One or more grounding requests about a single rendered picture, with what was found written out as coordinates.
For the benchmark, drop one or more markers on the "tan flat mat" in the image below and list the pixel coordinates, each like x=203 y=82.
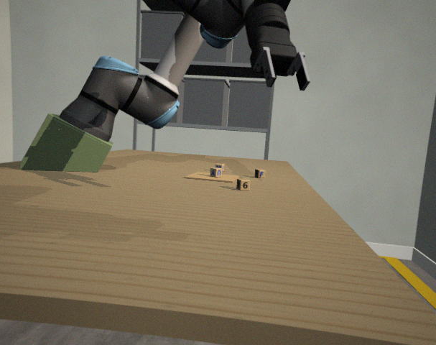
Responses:
x=206 y=176

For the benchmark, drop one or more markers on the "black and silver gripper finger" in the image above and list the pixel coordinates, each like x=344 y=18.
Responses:
x=298 y=65
x=264 y=59

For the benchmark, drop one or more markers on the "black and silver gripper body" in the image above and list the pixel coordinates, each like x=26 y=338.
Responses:
x=266 y=26

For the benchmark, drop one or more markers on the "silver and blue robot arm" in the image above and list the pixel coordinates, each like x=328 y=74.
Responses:
x=114 y=85

